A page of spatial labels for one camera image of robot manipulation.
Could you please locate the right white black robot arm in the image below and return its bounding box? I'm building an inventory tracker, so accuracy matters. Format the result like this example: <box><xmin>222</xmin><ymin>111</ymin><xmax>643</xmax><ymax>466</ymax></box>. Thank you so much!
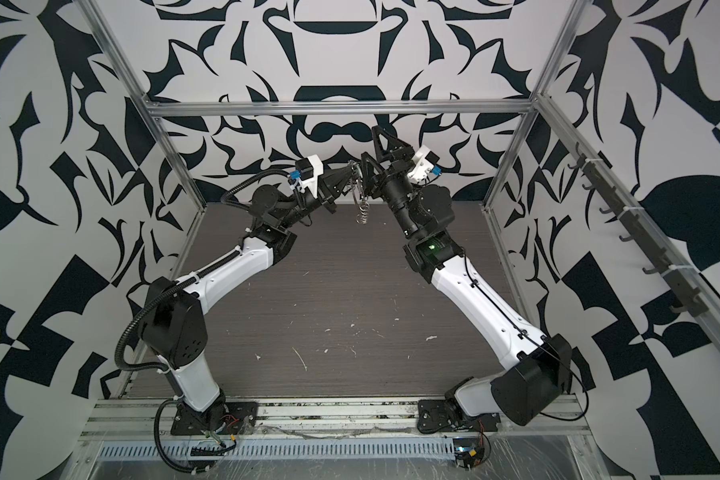
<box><xmin>360</xmin><ymin>126</ymin><xmax>573</xmax><ymax>426</ymax></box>

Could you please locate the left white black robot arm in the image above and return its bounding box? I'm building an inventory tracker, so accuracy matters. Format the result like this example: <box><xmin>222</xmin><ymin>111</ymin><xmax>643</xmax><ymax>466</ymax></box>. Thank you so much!
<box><xmin>124</xmin><ymin>158</ymin><xmax>360</xmax><ymax>414</ymax></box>

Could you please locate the small green circuit board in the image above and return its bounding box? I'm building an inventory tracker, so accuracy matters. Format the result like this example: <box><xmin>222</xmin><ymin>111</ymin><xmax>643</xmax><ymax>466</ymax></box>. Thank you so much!
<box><xmin>453</xmin><ymin>436</ymin><xmax>492</xmax><ymax>470</ymax></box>

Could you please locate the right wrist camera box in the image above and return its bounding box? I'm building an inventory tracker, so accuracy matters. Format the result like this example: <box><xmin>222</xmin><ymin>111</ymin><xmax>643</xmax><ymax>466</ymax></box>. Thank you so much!
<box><xmin>407</xmin><ymin>146</ymin><xmax>441</xmax><ymax>185</ymax></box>

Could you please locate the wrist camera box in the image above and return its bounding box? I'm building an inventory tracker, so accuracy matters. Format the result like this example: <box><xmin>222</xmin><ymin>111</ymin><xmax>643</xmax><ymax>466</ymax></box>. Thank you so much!
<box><xmin>288</xmin><ymin>155</ymin><xmax>324</xmax><ymax>199</ymax></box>
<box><xmin>407</xmin><ymin>146</ymin><xmax>441</xmax><ymax>185</ymax></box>

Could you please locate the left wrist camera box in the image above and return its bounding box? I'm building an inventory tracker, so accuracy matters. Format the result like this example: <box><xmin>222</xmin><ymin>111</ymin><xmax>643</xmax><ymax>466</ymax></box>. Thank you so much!
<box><xmin>288</xmin><ymin>155</ymin><xmax>324</xmax><ymax>199</ymax></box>

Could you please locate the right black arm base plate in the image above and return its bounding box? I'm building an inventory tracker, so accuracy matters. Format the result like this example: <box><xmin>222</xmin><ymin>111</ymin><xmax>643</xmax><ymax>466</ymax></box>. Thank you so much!
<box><xmin>416</xmin><ymin>400</ymin><xmax>501</xmax><ymax>435</ymax></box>

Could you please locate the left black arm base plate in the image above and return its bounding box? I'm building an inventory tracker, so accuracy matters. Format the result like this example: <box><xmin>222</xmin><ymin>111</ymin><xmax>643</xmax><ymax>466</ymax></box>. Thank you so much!
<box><xmin>170</xmin><ymin>401</ymin><xmax>259</xmax><ymax>436</ymax></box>

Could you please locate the white slotted cable duct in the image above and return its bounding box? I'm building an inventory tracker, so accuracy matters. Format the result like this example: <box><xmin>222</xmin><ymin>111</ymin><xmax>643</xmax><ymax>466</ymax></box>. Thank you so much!
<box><xmin>98</xmin><ymin>437</ymin><xmax>455</xmax><ymax>461</ymax></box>

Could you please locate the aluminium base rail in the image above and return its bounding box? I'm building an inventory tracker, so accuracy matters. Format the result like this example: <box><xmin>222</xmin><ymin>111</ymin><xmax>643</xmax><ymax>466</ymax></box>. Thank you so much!
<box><xmin>80</xmin><ymin>395</ymin><xmax>591</xmax><ymax>441</ymax></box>

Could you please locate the black wall hook rail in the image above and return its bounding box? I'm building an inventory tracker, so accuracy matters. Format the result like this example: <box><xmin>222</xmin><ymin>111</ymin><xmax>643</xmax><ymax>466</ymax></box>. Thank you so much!
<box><xmin>570</xmin><ymin>145</ymin><xmax>710</xmax><ymax>317</ymax></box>

